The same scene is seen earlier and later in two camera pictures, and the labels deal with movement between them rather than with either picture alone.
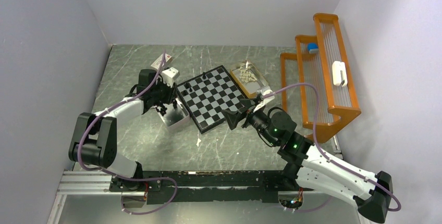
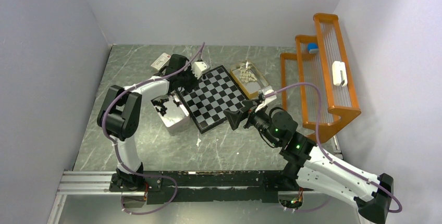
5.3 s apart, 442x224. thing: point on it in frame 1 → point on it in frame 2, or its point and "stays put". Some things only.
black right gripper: (233, 117) stays put
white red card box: (167, 60) stays put
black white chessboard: (207, 95) stays put
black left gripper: (171, 92) → (195, 82)
